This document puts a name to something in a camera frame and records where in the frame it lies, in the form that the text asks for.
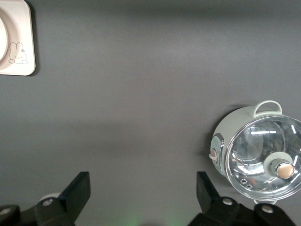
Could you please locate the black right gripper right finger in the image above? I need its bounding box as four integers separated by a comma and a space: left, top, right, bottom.
188, 171, 242, 226

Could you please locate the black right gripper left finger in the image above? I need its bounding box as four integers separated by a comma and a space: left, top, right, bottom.
34, 171, 91, 226

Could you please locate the round beige plate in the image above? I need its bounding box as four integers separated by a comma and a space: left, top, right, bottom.
0, 10, 11, 65

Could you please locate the beige rabbit print tray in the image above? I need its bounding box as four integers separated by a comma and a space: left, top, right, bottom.
0, 0, 37, 77

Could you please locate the pale green electric cooking pot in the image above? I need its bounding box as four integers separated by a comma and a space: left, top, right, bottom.
209, 100, 301, 207

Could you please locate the glass pot lid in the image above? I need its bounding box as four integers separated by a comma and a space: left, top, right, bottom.
225, 114, 301, 203

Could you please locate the dark grey table mat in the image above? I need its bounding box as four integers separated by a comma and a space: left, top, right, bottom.
0, 0, 301, 226

